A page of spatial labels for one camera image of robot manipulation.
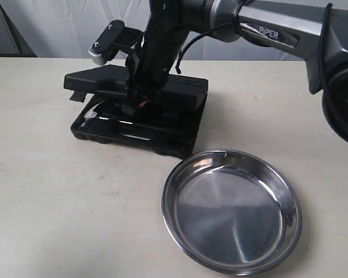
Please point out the black plastic tool case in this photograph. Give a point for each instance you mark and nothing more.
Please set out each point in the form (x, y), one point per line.
(167, 125)

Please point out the white backdrop cloth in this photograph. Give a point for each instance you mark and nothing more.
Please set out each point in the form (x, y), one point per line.
(66, 29)

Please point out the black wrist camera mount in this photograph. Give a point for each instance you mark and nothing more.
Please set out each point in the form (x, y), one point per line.
(116, 37)

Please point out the claw hammer black handle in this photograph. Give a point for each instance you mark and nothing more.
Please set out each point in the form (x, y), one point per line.
(103, 110)

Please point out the round stainless steel tray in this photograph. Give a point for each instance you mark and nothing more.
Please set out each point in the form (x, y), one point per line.
(231, 212)

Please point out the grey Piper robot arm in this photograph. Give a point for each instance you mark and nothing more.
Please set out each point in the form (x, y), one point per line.
(319, 36)

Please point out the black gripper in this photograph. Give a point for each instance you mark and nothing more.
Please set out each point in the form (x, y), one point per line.
(155, 53)

